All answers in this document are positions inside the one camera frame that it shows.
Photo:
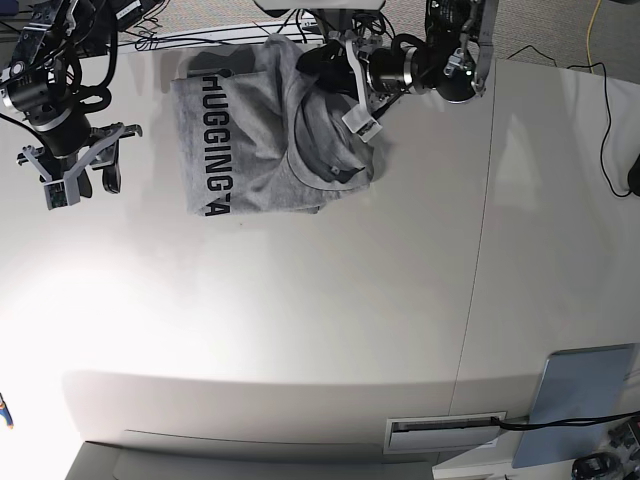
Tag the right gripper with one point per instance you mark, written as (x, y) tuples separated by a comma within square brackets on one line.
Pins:
[(68, 152)]

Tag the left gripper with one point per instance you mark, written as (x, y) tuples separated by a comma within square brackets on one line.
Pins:
[(373, 75)]

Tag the grey T-shirt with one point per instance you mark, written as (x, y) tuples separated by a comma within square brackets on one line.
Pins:
[(257, 135)]

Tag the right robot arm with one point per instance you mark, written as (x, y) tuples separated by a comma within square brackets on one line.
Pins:
[(59, 74)]

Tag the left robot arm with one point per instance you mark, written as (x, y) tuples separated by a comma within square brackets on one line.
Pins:
[(456, 49)]

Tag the grey central robot stand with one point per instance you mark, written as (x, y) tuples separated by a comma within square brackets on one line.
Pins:
[(336, 19)]

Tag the blue orange tool left edge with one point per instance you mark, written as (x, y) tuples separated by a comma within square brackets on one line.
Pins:
[(5, 413)]

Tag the black round object right edge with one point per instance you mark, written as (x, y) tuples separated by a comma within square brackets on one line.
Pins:
[(633, 178)]

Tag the blue-grey flat board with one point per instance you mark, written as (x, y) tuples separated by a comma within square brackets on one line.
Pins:
[(575, 384)]

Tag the black device bottom right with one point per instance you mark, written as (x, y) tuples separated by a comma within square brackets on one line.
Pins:
[(597, 466)]

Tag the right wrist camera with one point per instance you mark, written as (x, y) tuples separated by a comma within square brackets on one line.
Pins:
[(61, 193)]

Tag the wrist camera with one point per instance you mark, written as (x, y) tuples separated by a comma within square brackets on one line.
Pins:
[(61, 193), (361, 123)]

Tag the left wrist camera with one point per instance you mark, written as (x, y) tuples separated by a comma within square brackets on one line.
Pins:
[(361, 123)]

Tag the white cable grommet tray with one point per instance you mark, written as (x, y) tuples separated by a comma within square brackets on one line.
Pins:
[(416, 435)]

